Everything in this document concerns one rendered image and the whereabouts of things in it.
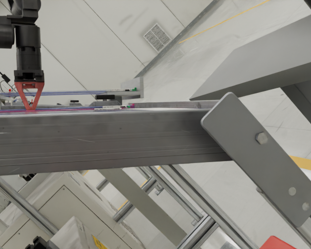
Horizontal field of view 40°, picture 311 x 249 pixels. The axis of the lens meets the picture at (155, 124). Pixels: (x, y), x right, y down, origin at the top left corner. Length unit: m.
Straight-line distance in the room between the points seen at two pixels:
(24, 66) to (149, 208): 0.69
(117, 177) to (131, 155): 0.97
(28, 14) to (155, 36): 7.93
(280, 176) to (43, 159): 0.26
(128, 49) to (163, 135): 8.31
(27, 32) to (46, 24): 7.65
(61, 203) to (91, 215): 0.14
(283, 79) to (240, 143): 0.50
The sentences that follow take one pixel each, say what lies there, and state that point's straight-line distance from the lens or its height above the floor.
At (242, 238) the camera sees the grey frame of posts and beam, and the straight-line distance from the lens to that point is 1.36.
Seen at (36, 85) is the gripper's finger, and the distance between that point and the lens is 1.03.
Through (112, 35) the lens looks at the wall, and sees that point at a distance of 8.75.
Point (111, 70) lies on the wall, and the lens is 8.67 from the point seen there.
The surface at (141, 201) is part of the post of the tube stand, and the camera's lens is 1.47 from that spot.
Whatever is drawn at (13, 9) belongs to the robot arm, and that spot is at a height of 1.10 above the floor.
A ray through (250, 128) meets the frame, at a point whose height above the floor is 0.71.
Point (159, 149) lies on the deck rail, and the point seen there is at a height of 0.76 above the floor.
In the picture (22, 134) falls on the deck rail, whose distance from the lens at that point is 0.46.
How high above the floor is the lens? 0.88
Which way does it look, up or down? 12 degrees down
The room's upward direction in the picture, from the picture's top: 44 degrees counter-clockwise
